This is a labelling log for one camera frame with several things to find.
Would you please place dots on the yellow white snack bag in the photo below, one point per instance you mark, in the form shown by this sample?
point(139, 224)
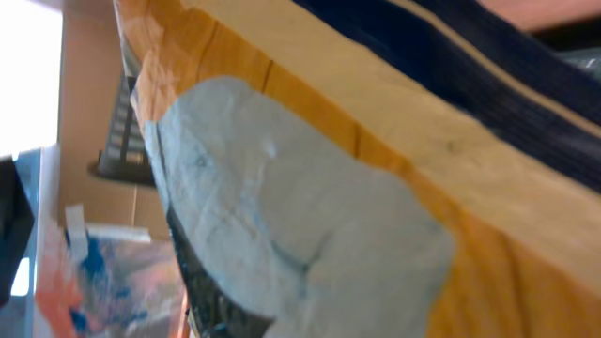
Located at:
point(372, 168)

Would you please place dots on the brown cardboard box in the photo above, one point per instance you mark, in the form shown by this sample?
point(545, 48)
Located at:
point(89, 82)

